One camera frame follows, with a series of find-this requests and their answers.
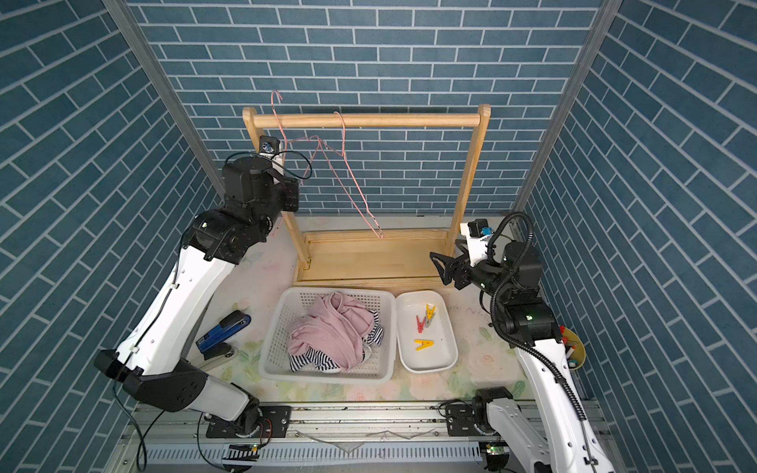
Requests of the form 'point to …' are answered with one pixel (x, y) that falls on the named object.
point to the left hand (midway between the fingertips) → (294, 176)
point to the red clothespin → (421, 325)
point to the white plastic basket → (282, 304)
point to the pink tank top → (336, 328)
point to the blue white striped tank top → (309, 357)
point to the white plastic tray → (425, 332)
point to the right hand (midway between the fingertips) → (450, 249)
